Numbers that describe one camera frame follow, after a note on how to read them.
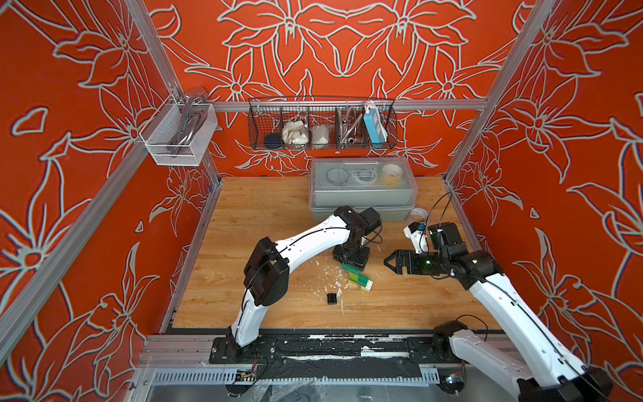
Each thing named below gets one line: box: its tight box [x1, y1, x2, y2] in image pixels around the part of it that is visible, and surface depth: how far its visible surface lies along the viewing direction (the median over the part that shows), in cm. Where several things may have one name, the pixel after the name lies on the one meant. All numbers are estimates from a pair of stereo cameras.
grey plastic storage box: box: [309, 156, 419, 222], surface depth 98 cm
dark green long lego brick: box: [349, 273, 371, 288], surface depth 83 cm
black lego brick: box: [326, 293, 338, 305], surface depth 83 cm
